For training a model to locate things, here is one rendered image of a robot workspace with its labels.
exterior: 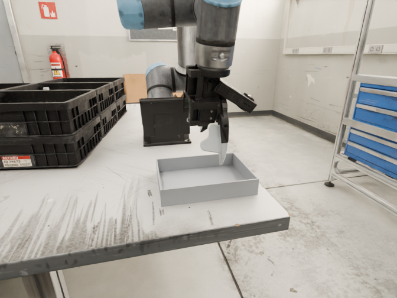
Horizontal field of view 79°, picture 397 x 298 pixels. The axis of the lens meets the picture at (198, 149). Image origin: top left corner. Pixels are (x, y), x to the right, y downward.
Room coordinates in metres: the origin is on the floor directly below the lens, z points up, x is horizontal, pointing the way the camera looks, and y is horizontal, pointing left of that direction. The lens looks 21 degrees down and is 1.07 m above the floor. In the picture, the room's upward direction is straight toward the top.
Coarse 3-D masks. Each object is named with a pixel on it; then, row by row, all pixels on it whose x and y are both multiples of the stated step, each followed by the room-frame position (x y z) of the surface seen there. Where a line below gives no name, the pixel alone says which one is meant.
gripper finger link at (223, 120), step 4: (224, 112) 0.50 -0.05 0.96; (220, 116) 0.49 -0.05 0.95; (224, 116) 0.49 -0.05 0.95; (220, 120) 0.49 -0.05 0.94; (224, 120) 0.49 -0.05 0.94; (228, 120) 0.49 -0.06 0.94; (220, 124) 0.49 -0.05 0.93; (224, 124) 0.48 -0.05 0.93; (228, 124) 0.49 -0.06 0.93; (220, 128) 0.49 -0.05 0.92; (224, 128) 0.48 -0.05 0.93; (228, 128) 0.48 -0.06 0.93; (220, 132) 0.49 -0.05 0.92; (224, 132) 0.48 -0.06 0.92; (228, 132) 0.48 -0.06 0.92; (224, 136) 0.49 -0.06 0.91; (228, 136) 0.48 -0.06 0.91; (224, 140) 0.48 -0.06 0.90; (228, 140) 0.49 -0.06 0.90
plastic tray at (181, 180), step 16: (160, 160) 0.73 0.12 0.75; (176, 160) 0.74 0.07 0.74; (192, 160) 0.75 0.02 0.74; (208, 160) 0.76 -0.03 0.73; (224, 160) 0.77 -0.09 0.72; (240, 160) 0.72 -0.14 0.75; (160, 176) 0.69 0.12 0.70; (176, 176) 0.69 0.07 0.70; (192, 176) 0.69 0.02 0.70; (208, 176) 0.69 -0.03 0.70; (224, 176) 0.69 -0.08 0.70; (240, 176) 0.69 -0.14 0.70; (256, 176) 0.61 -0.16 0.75; (160, 192) 0.54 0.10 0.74; (176, 192) 0.54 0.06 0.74; (192, 192) 0.55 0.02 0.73; (208, 192) 0.56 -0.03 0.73; (224, 192) 0.57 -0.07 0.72; (240, 192) 0.58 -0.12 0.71; (256, 192) 0.59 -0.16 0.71
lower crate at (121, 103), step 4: (124, 96) 1.57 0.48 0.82; (120, 100) 1.44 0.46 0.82; (124, 100) 1.55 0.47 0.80; (116, 104) 1.36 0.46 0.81; (120, 104) 1.48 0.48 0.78; (124, 104) 1.57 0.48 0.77; (116, 108) 1.38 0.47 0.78; (120, 108) 1.47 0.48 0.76; (124, 108) 1.57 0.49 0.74; (116, 112) 1.36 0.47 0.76; (120, 112) 1.44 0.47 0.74; (124, 112) 1.56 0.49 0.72; (116, 116) 1.36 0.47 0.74; (120, 116) 1.44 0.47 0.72; (116, 120) 1.36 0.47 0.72
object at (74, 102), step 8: (80, 96) 0.87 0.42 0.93; (88, 96) 0.94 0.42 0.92; (0, 104) 0.73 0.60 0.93; (8, 104) 0.74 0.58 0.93; (16, 104) 0.74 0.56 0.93; (24, 104) 0.74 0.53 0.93; (32, 104) 0.74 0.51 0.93; (40, 104) 0.74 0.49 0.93; (48, 104) 0.75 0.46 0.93; (56, 104) 0.75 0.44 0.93; (64, 104) 0.75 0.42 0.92; (72, 104) 0.79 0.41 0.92
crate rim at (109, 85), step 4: (32, 84) 1.26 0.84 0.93; (36, 84) 1.29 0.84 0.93; (40, 84) 1.30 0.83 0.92; (44, 84) 1.30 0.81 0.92; (108, 84) 1.25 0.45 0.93; (112, 84) 1.32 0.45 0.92; (12, 88) 1.10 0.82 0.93; (16, 88) 1.12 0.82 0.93; (100, 88) 1.11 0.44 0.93; (104, 88) 1.16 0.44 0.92; (108, 88) 1.23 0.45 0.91; (96, 92) 1.06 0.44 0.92; (100, 92) 1.10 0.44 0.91
